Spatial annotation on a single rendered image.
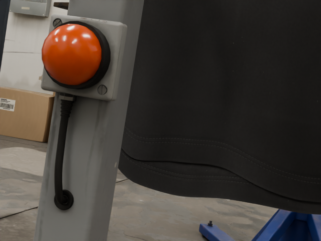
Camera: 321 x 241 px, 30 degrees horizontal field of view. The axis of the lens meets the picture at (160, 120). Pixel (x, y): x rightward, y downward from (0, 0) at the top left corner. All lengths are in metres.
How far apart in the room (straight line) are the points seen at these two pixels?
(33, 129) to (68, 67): 5.09
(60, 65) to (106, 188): 0.10
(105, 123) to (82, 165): 0.03
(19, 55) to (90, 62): 5.72
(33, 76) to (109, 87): 5.62
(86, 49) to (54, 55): 0.02
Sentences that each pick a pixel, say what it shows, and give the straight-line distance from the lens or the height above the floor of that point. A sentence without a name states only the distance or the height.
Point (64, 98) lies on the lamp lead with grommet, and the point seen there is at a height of 0.62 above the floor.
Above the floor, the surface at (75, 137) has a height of 0.60.
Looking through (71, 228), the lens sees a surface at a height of 0.54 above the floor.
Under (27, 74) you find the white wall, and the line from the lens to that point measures 6.02.
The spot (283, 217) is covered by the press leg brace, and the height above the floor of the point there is 0.30.
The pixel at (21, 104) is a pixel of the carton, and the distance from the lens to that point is 5.49.
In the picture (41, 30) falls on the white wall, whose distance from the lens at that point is 6.00.
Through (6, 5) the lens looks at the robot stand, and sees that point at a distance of 1.05.
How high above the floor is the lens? 0.64
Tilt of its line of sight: 3 degrees down
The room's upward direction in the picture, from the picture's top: 9 degrees clockwise
